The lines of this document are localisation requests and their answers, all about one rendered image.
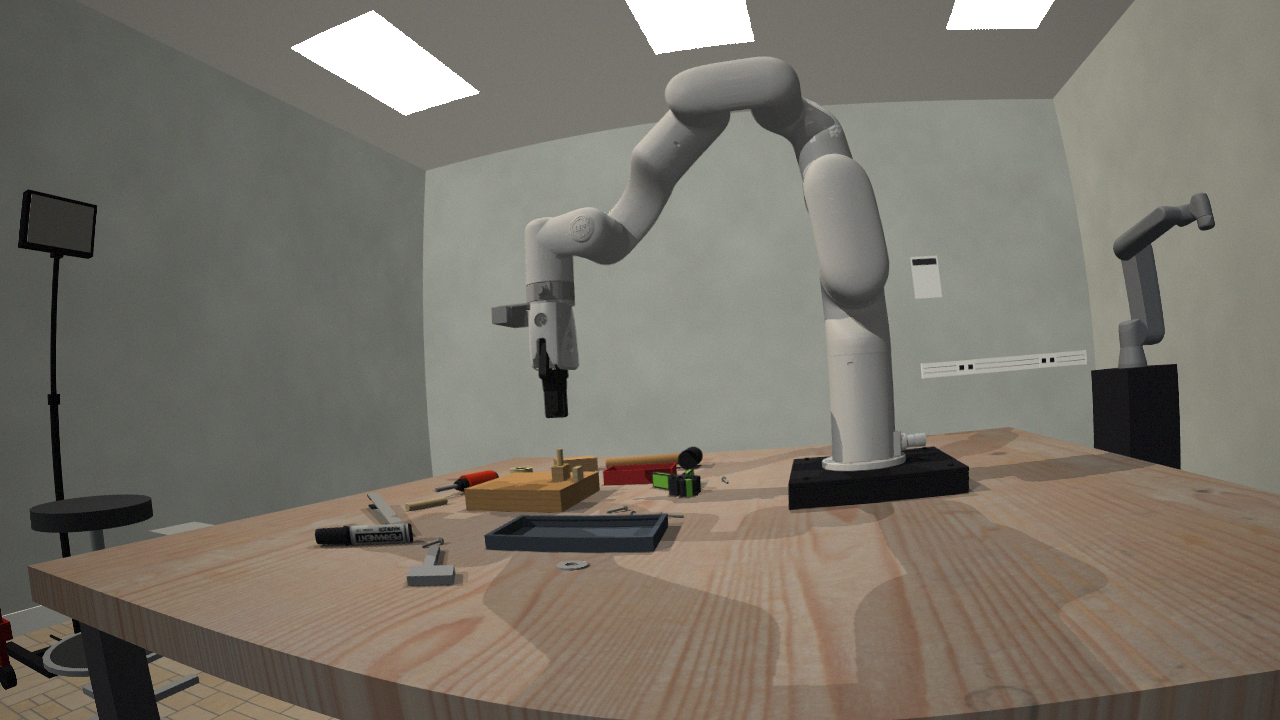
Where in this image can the light brown wooden board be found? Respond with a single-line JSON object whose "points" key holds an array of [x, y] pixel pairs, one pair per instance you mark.
{"points": [[532, 492]]}

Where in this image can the red open-top tray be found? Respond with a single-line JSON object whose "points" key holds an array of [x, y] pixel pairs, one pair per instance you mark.
{"points": [[633, 474]]}

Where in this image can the red-handled screwdriver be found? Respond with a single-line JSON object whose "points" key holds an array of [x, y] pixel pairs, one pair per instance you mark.
{"points": [[470, 480]]}

